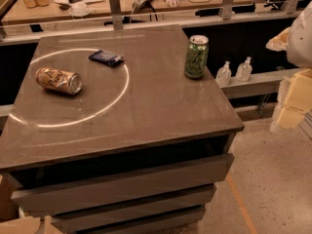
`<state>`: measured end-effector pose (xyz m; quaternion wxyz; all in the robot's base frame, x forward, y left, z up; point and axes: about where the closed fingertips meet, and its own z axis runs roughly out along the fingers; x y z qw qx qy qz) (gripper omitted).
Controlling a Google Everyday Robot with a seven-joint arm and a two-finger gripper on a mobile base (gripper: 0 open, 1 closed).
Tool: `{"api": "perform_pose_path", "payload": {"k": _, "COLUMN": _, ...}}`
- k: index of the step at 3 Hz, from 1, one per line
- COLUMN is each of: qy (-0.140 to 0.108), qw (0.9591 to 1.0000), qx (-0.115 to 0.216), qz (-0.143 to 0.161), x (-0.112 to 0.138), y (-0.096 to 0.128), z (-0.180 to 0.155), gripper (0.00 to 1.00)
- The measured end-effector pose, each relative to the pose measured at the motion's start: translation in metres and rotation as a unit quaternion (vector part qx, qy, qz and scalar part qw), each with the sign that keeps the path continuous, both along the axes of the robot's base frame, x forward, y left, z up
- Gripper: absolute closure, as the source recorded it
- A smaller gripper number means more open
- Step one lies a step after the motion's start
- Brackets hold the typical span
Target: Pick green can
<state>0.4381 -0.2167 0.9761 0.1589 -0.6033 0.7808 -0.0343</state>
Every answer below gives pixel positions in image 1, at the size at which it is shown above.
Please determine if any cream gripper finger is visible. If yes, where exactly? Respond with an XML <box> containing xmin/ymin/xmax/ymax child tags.
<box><xmin>266</xmin><ymin>27</ymin><xmax>290</xmax><ymax>52</ymax></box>

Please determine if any dark blue snack packet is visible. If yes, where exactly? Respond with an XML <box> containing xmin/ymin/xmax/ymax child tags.
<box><xmin>89</xmin><ymin>50</ymin><xmax>124</xmax><ymax>67</ymax></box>

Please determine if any clear sanitizer bottle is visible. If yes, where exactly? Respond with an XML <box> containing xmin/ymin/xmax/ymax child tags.
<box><xmin>235</xmin><ymin>57</ymin><xmax>253</xmax><ymax>82</ymax></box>
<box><xmin>215</xmin><ymin>60</ymin><xmax>231</xmax><ymax>87</ymax></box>

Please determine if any metal upright bracket left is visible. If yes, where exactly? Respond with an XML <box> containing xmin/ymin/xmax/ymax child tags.
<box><xmin>109</xmin><ymin>0</ymin><xmax>123</xmax><ymax>30</ymax></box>

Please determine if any green soda can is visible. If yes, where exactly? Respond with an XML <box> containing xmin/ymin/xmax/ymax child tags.
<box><xmin>184</xmin><ymin>35</ymin><xmax>209</xmax><ymax>79</ymax></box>

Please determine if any orange soda can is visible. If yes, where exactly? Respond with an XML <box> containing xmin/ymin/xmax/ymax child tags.
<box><xmin>35</xmin><ymin>67</ymin><xmax>82</xmax><ymax>95</ymax></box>

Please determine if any grey drawer cabinet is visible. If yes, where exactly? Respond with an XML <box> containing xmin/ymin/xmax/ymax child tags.
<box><xmin>0</xmin><ymin>25</ymin><xmax>243</xmax><ymax>234</ymax></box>

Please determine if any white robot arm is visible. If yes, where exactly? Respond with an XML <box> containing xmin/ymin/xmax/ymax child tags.
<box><xmin>266</xmin><ymin>2</ymin><xmax>312</xmax><ymax>68</ymax></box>

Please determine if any metal upright bracket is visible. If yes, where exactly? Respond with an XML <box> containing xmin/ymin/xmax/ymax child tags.
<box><xmin>218</xmin><ymin>0</ymin><xmax>234</xmax><ymax>20</ymax></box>
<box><xmin>109</xmin><ymin>0</ymin><xmax>123</xmax><ymax>30</ymax></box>

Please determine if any right clear sanitizer bottle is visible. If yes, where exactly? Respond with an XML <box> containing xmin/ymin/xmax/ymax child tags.
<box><xmin>235</xmin><ymin>57</ymin><xmax>253</xmax><ymax>82</ymax></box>

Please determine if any metal upright bracket right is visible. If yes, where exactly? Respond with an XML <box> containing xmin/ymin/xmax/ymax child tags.
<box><xmin>218</xmin><ymin>0</ymin><xmax>234</xmax><ymax>20</ymax></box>

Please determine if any left clear sanitizer bottle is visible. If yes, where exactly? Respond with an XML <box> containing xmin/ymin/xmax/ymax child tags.
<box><xmin>215</xmin><ymin>60</ymin><xmax>231</xmax><ymax>87</ymax></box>

